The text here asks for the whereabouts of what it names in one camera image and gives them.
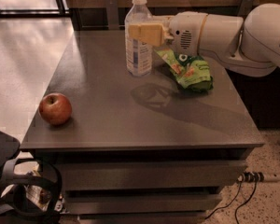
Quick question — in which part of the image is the metal bracket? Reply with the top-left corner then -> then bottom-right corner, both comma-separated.
105,0 -> 119,30
237,0 -> 255,17

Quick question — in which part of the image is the white power strip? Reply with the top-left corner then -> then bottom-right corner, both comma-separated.
237,172 -> 280,183

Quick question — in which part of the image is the right metal bracket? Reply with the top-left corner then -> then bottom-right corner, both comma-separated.
237,0 -> 255,17

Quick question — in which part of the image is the clear plastic water bottle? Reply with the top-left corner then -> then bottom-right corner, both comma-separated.
124,0 -> 152,77

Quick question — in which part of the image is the red apple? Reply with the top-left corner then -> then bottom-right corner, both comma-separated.
38,93 -> 72,126

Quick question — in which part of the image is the green chip bag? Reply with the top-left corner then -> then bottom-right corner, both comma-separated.
156,49 -> 213,92

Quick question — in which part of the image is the black office chair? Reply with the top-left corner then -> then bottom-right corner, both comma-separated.
0,131 -> 62,224

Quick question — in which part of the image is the top grey drawer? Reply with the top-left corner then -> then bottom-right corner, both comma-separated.
56,161 -> 246,190

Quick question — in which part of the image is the grey drawer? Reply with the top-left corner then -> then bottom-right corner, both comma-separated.
56,161 -> 246,190
65,194 -> 221,215
77,212 -> 205,224

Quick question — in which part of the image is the black power cable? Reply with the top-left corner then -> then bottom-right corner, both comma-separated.
204,180 -> 243,220
233,180 -> 258,224

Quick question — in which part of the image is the left metal bracket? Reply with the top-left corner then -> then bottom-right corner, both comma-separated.
105,0 -> 119,30

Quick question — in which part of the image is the bottom grey drawer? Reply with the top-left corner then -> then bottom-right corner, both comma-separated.
77,212 -> 205,224

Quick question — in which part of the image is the middle grey drawer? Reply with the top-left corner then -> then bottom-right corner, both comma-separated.
65,194 -> 221,215

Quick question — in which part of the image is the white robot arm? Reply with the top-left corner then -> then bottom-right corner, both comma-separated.
127,4 -> 280,77

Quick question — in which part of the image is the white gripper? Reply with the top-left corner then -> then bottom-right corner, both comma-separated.
128,11 -> 207,56

